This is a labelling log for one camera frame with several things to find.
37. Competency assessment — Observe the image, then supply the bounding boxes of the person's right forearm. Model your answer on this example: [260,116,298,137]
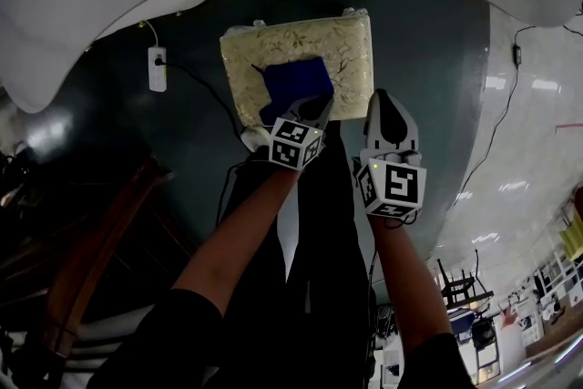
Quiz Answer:
[368,213,450,356]

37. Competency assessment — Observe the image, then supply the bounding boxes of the white power strip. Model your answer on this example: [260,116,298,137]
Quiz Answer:
[148,44,169,93]

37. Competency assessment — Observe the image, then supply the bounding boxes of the cream patterned footstool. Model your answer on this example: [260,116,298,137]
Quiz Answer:
[219,7,374,128]

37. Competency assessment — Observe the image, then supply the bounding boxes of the person's left forearm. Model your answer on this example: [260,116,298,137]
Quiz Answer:
[170,166,302,315]

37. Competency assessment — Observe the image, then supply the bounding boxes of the black chair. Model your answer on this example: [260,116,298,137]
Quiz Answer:
[436,257,496,311]

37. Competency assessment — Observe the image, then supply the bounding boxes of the person's black shirt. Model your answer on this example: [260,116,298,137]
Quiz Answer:
[86,289,475,389]

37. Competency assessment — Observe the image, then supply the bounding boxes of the black power cable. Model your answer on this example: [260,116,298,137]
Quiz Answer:
[157,58,242,138]

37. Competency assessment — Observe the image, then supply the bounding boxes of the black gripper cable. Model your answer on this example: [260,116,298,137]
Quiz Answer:
[216,159,274,227]
[384,213,421,230]

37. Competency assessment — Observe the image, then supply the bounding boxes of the blue chair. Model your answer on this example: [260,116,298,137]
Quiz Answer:
[448,309,475,343]

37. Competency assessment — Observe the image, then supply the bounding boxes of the person's black trousers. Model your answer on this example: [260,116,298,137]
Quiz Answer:
[222,122,379,389]

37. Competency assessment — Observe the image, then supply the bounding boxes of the yellow fabric item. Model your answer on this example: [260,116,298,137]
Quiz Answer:
[558,213,583,261]

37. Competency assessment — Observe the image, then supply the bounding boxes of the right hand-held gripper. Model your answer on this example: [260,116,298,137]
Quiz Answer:
[353,88,428,220]

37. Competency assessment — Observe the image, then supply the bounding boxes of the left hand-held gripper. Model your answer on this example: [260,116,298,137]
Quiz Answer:
[268,94,332,172]

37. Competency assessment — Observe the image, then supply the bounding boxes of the person's white shoe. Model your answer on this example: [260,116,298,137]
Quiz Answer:
[240,126,271,151]

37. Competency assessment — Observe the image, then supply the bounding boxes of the blue cloth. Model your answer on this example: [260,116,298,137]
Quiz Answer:
[260,55,336,127]

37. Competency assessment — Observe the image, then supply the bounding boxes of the dark wooden furniture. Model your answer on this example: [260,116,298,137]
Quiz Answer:
[0,149,197,361]

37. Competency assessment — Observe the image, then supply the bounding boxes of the white wall cable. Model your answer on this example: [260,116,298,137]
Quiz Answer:
[138,19,161,49]

